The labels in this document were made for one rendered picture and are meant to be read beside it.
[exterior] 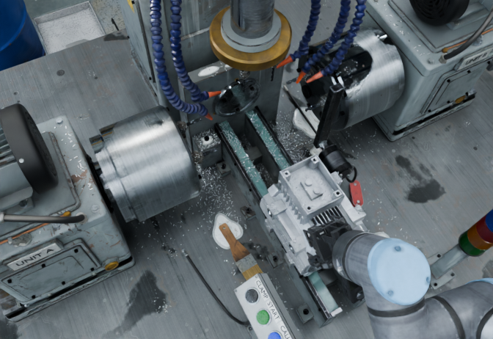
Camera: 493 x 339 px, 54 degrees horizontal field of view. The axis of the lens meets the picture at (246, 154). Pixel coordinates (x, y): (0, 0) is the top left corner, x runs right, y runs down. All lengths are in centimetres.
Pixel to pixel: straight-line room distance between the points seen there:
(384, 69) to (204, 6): 49
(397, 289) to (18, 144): 69
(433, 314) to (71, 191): 74
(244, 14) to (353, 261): 51
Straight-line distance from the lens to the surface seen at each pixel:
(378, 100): 135
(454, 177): 164
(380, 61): 133
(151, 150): 113
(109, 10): 249
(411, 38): 140
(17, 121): 99
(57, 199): 111
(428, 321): 84
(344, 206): 119
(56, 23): 256
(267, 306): 108
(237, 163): 137
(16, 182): 102
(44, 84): 178
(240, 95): 136
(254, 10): 99
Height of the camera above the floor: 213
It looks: 61 degrees down
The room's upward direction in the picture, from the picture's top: 4 degrees clockwise
